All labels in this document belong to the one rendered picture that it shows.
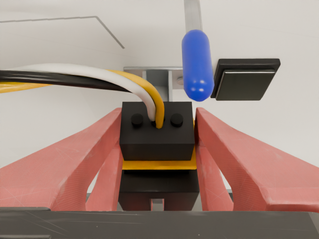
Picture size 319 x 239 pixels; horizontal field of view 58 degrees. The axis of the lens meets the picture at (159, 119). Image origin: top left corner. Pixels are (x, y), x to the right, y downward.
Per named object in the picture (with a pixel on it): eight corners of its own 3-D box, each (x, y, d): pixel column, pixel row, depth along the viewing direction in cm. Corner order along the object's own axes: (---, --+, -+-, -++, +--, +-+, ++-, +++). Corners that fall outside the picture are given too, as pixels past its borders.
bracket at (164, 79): (126, 87, 22) (122, 148, 19) (123, 66, 19) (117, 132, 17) (188, 87, 22) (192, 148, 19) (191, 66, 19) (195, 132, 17)
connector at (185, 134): (131, 146, 16) (129, 180, 15) (121, 98, 12) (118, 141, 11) (183, 146, 16) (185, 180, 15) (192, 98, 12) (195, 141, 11)
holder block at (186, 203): (128, 157, 21) (125, 215, 19) (117, 119, 16) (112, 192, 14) (187, 157, 20) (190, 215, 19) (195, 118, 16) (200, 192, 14)
